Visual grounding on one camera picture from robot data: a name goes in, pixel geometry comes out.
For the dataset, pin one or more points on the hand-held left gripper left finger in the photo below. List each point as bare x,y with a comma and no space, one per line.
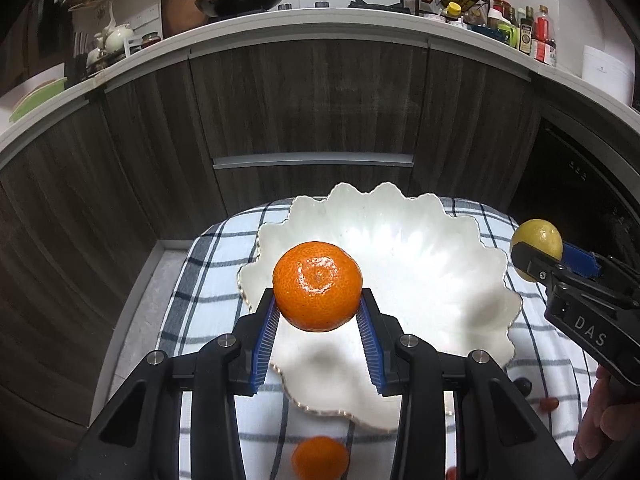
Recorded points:
265,340

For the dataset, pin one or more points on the yellow-lid jar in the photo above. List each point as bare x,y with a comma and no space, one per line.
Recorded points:
453,12

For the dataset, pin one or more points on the white teapot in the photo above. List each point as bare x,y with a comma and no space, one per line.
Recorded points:
119,37

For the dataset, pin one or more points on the black knife block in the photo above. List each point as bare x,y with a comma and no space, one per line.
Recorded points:
77,67

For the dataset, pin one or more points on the dark wood kitchen cabinet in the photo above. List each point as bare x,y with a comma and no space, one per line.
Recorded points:
310,100

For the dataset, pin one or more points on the small red grape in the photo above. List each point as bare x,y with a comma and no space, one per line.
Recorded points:
451,473
550,403

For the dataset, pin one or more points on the orange mandarin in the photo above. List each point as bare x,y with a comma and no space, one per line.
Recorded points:
320,460
317,285

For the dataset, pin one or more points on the green dish tray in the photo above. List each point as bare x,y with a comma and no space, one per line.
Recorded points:
37,97

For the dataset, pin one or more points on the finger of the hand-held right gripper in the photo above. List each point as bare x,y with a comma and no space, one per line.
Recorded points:
535,265
582,260

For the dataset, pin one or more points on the yellow-green round fruit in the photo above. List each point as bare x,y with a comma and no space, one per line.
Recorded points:
537,232

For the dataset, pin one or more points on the white canister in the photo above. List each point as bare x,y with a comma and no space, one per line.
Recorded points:
607,72

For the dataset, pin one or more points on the wooden cutting board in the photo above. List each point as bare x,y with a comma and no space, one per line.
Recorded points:
182,20

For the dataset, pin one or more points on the person's right hand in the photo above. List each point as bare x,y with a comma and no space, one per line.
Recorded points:
602,415

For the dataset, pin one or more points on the white scalloped bowl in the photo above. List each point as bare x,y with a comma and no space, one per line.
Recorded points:
425,270

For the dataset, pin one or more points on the white blue checked cloth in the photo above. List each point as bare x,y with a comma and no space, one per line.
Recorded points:
215,310

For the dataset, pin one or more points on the row of condiment bottles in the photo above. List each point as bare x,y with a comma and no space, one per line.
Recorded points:
542,35

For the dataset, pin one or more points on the dark jar with lid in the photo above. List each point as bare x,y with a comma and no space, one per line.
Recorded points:
151,40

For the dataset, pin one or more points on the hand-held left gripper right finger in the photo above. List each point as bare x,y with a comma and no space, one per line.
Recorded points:
372,355

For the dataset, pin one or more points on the black dishwasher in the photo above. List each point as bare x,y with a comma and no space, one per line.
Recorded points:
575,185

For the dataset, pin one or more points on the black gas stove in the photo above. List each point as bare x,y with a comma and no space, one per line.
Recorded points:
372,5

